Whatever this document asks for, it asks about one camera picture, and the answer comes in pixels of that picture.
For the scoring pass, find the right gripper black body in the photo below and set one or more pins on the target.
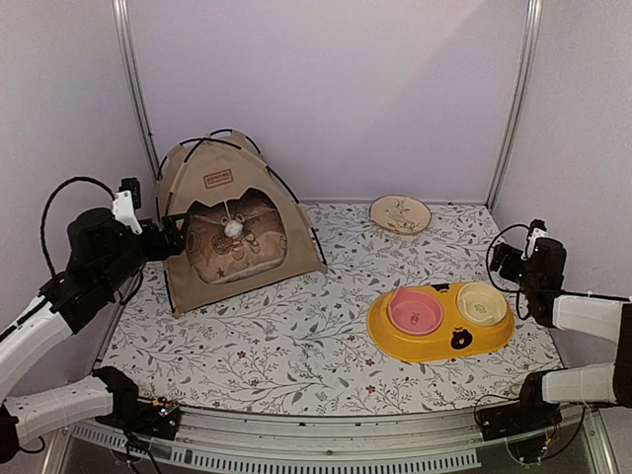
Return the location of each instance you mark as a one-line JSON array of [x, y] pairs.
[[508, 271]]

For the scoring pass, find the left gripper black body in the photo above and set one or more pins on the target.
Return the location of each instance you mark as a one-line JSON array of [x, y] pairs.
[[158, 250]]

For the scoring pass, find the pale yellow pet bowl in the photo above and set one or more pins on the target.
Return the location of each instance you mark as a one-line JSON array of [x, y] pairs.
[[481, 304]]

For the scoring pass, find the white and brown pillow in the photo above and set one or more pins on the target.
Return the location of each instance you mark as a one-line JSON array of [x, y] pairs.
[[260, 247]]

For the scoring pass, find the beige fabric pet tent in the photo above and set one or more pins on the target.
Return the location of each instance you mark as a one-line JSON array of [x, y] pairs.
[[212, 170]]

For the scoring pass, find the yellow double bowl holder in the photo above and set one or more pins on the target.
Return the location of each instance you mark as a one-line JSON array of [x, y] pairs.
[[455, 337]]

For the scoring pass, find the black flexible tent pole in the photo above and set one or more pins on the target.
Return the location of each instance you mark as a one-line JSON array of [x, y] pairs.
[[234, 133]]

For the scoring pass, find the pink round pet bowl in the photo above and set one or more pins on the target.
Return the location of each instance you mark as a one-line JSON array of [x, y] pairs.
[[414, 313]]

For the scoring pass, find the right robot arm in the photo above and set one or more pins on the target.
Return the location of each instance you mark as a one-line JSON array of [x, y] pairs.
[[538, 273]]

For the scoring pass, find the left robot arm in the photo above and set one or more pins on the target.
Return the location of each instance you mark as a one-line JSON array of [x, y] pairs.
[[105, 254]]

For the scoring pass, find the white pompom toy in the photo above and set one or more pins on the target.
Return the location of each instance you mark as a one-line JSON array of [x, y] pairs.
[[233, 228]]

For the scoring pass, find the floral table mat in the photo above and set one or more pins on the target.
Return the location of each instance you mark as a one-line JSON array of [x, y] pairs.
[[300, 346]]

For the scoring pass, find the beige bird-print plate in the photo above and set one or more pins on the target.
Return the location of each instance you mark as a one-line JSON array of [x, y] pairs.
[[400, 214]]

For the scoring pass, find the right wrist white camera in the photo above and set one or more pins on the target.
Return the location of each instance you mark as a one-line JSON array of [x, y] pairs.
[[536, 229]]

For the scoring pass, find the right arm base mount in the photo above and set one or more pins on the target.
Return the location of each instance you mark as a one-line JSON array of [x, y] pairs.
[[527, 413]]

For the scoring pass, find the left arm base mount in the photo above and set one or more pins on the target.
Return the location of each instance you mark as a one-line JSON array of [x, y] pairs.
[[159, 417]]

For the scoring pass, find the metal base rail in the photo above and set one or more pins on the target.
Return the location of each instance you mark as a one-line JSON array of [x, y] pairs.
[[211, 441]]

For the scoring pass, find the left aluminium frame post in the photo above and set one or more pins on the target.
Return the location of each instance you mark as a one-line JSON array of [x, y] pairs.
[[134, 86]]

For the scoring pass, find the aluminium frame post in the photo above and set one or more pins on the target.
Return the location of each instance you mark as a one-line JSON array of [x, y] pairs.
[[525, 66], [134, 86]]

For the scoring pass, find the right aluminium frame post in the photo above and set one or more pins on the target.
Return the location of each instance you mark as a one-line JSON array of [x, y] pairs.
[[525, 66]]

